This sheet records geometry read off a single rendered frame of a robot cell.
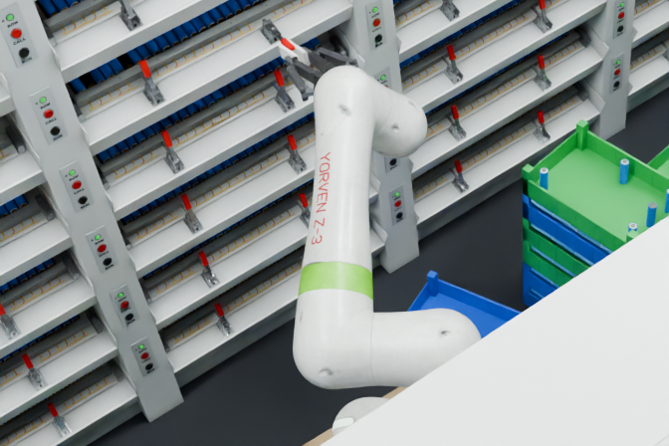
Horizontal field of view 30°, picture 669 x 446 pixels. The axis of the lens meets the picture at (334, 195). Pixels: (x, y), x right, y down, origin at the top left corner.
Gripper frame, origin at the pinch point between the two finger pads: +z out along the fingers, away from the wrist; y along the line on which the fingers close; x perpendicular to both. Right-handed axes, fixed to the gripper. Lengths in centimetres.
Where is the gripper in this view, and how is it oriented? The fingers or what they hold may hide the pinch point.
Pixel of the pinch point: (294, 55)
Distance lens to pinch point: 242.9
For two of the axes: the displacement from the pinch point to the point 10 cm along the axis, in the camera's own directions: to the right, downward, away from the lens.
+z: -5.3, -4.4, 7.3
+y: 8.2, -4.8, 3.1
